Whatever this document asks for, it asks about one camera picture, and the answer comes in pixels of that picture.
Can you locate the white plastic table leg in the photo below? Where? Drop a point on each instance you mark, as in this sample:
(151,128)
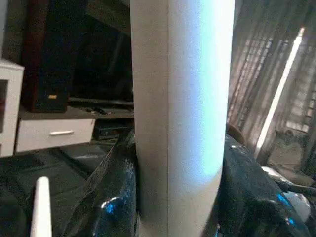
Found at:
(177,108)
(42,212)

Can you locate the black speaker box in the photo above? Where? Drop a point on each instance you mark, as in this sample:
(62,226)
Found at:
(52,54)

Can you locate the white glass door cabinet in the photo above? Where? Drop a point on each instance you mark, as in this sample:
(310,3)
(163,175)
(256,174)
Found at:
(10,108)

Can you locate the white drawer unit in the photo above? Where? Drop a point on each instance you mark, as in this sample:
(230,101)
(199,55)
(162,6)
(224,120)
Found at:
(54,134)

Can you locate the black television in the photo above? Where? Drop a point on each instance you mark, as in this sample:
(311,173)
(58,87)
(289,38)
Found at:
(103,59)

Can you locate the grey window curtain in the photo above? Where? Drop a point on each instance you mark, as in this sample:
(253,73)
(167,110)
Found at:
(271,74)

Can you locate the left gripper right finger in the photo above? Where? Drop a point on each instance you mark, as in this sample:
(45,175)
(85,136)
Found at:
(256,197)

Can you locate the black mat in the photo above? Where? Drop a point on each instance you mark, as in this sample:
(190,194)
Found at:
(29,163)

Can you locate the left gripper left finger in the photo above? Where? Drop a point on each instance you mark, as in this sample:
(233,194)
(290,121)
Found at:
(108,202)

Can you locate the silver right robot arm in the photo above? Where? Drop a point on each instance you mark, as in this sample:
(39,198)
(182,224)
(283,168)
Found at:
(291,192)

